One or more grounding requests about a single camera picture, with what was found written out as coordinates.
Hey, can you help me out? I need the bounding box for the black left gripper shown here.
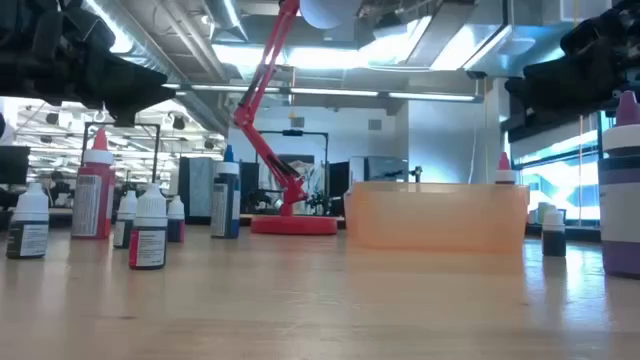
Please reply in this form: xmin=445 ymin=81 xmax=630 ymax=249
xmin=0 ymin=0 xmax=177 ymax=127

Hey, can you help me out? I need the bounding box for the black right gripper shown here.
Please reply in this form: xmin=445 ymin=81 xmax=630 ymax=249
xmin=504 ymin=0 xmax=640 ymax=118

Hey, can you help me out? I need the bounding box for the red food colouring bottle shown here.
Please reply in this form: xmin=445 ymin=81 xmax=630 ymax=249
xmin=70 ymin=128 xmax=117 ymax=240

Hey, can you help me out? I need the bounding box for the small white-capped dropper bottle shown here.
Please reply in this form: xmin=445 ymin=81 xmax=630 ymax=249
xmin=166 ymin=194 xmax=186 ymax=244
xmin=112 ymin=189 xmax=139 ymax=250
xmin=541 ymin=208 xmax=567 ymax=258

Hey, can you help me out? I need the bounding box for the blue food colouring bottle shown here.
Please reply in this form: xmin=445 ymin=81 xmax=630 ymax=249
xmin=210 ymin=144 xmax=241 ymax=240

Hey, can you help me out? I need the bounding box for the small red-label dropper bottle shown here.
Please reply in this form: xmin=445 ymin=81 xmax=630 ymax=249
xmin=128 ymin=182 xmax=168 ymax=271

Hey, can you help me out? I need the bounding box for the purple food colouring bottle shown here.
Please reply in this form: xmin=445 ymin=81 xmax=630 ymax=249
xmin=597 ymin=90 xmax=640 ymax=280

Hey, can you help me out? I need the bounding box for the grey partition panel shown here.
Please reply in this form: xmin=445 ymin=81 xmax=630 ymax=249
xmin=178 ymin=156 xmax=214 ymax=219

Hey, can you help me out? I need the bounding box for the black monitor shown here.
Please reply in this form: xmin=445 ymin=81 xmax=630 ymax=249
xmin=0 ymin=145 xmax=31 ymax=185

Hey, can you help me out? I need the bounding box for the orange translucent plastic bin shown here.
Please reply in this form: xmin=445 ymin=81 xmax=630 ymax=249
xmin=343 ymin=180 xmax=530 ymax=253

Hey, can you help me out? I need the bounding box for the red desk lamp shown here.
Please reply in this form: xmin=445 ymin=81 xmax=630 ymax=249
xmin=233 ymin=0 xmax=362 ymax=236

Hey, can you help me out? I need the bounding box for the long fluorescent light strip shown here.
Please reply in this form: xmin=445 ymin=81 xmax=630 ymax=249
xmin=162 ymin=82 xmax=485 ymax=104

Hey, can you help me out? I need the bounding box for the ribbed silver air duct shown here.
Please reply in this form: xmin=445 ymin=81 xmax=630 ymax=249
xmin=82 ymin=0 xmax=234 ymax=136

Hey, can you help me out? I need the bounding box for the black frame with camera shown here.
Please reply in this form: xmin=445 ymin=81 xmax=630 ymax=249
xmin=257 ymin=129 xmax=330 ymax=201

